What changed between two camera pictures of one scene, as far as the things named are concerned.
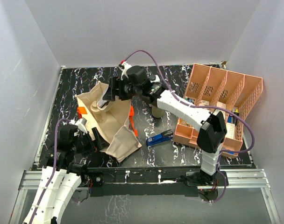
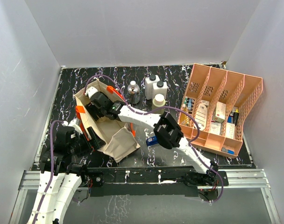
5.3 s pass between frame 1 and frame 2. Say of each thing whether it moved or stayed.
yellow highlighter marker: stayed
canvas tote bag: stayed
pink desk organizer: stayed
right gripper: moved
